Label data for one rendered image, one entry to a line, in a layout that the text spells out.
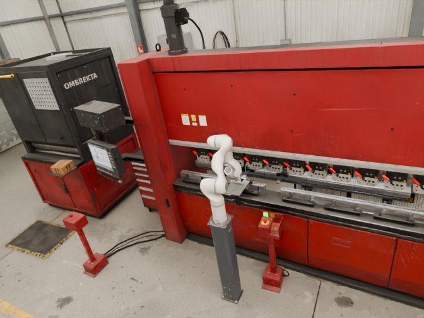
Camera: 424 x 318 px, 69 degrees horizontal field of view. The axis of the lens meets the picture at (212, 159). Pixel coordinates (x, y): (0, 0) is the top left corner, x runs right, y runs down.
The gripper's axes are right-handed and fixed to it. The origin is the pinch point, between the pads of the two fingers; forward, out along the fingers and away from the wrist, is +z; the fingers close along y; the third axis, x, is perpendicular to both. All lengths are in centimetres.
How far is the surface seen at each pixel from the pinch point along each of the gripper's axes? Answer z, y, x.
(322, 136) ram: -42, -82, -38
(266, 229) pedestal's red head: -2, -41, 43
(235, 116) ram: -52, -2, -47
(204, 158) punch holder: -13.0, 41.1, -14.7
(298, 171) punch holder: -14, -62, -14
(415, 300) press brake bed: 72, -169, 66
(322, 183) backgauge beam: 25, -77, -17
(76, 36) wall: 170, 699, -389
